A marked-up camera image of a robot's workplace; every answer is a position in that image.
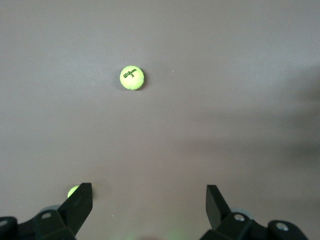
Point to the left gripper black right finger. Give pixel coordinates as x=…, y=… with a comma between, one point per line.
x=217, y=212

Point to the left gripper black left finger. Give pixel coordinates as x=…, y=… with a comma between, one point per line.
x=77, y=212

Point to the yellow-green tennis ball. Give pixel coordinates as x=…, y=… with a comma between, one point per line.
x=72, y=192
x=132, y=77

